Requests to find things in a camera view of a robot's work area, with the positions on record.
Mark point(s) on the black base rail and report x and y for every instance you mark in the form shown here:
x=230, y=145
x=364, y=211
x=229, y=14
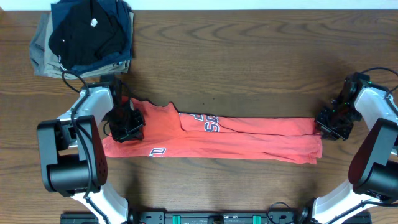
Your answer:
x=206, y=218

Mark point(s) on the khaki folded garment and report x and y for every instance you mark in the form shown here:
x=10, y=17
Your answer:
x=52, y=67

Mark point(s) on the grey folded garment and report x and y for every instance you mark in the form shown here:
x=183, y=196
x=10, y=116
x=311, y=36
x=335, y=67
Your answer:
x=37, y=46

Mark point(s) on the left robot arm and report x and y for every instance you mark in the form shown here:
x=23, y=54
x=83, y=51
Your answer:
x=72, y=156

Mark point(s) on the coral red t-shirt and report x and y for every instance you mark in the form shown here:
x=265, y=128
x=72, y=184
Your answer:
x=170, y=133

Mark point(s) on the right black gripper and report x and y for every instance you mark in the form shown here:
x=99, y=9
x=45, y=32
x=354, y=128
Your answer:
x=333, y=125

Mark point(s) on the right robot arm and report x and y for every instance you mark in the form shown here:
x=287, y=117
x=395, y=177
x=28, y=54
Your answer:
x=372, y=175

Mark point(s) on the navy folded garment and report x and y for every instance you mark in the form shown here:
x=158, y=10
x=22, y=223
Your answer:
x=119, y=9

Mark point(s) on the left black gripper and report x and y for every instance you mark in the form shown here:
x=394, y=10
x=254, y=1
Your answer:
x=128, y=127

